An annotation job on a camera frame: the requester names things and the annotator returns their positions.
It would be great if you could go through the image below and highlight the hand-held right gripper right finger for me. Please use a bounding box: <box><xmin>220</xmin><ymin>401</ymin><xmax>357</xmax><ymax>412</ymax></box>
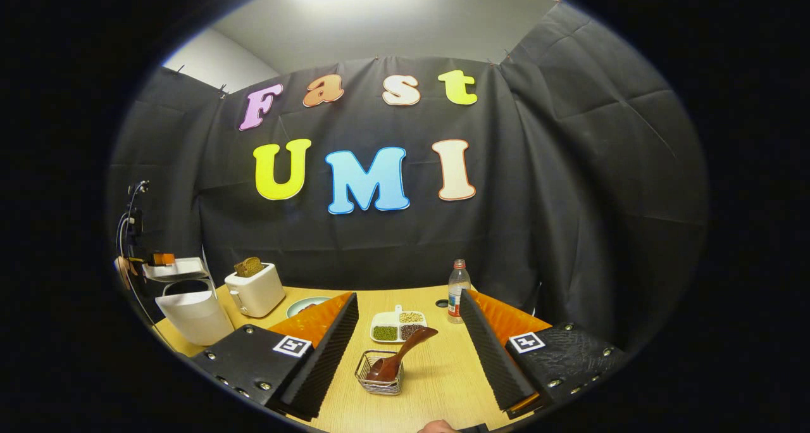
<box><xmin>459</xmin><ymin>289</ymin><xmax>628</xmax><ymax>420</ymax></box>

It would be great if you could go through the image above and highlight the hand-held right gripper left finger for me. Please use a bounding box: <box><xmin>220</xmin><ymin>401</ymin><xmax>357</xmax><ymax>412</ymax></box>
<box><xmin>189</xmin><ymin>292</ymin><xmax>359</xmax><ymax>421</ymax></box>

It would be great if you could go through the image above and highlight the white rice cooker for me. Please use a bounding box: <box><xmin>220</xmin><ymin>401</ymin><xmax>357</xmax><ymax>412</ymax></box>
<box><xmin>142</xmin><ymin>256</ymin><xmax>235</xmax><ymax>347</ymax></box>

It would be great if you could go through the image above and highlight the brown wooden spoon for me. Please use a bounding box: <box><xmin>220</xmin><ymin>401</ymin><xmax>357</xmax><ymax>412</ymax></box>
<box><xmin>366</xmin><ymin>327</ymin><xmax>439</xmax><ymax>383</ymax></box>

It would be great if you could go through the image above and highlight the light green plate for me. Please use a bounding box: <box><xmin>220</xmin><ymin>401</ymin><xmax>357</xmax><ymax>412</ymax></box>
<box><xmin>286</xmin><ymin>296</ymin><xmax>333</xmax><ymax>320</ymax></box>

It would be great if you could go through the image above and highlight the clear plastic water bottle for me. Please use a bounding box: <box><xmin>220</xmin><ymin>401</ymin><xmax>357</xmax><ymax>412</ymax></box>
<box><xmin>447</xmin><ymin>259</ymin><xmax>472</xmax><ymax>324</ymax></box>

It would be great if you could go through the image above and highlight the white divided bean dish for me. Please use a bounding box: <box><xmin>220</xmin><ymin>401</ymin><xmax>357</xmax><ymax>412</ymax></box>
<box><xmin>370</xmin><ymin>304</ymin><xmax>428</xmax><ymax>344</ymax></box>

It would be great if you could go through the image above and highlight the white toaster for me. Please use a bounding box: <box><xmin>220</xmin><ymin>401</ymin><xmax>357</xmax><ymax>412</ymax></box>
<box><xmin>224</xmin><ymin>263</ymin><xmax>287</xmax><ymax>318</ymax></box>

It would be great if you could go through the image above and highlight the black backdrop cloth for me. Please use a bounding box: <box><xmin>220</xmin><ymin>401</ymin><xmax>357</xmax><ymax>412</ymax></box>
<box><xmin>104</xmin><ymin>0</ymin><xmax>709</xmax><ymax>351</ymax></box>

